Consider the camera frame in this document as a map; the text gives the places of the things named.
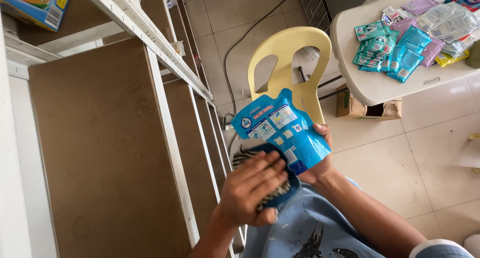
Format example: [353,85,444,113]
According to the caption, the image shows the pile of teal sachets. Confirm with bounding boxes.
[352,21,400,73]

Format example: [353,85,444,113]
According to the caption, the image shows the blue sachet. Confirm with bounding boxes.
[386,49,425,84]
[397,25,433,50]
[380,44,406,73]

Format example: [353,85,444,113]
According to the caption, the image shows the blue detergent carton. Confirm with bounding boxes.
[0,0,74,32]

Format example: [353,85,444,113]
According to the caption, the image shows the clear plastic wrapper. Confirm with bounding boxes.
[303,45,322,61]

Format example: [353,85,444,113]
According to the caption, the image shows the yellow sachet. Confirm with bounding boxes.
[434,48,470,68]

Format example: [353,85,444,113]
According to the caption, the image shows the pile of clear packets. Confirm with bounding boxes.
[415,1,479,59]

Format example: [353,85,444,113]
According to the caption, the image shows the person's left hand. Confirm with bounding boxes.
[217,151,290,229]

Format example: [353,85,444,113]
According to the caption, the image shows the person's light blue shirt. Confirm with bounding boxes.
[241,177,475,258]

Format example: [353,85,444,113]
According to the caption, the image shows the torn cardboard box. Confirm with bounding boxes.
[335,83,403,121]

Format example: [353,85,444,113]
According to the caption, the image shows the yellow plastic chair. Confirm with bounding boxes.
[247,26,333,126]

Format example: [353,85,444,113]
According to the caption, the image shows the white wire grid panel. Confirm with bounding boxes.
[296,0,377,36]

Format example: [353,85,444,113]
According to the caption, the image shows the small white pink sachets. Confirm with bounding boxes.
[381,6,414,25]

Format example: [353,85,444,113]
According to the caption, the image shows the white shelf rack brown boards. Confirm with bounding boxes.
[0,0,247,258]

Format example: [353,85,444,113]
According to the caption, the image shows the purple sachet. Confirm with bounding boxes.
[401,0,439,16]
[419,37,446,68]
[389,17,418,38]

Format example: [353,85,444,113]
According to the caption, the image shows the blue striped cleaning cloth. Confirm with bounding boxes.
[231,142,302,213]

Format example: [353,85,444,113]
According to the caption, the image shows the small clear plastic bag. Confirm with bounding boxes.
[170,40,187,57]

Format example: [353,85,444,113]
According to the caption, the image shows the white plastic folding table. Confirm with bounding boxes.
[329,0,480,107]

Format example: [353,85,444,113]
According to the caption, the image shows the person's right hand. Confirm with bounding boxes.
[298,123,335,186]

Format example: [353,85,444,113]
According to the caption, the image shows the black power cable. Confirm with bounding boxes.
[223,0,298,116]

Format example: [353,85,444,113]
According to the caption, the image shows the green object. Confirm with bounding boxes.
[466,40,480,70]

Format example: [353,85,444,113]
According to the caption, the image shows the blue refill pouch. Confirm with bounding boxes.
[230,88,332,176]

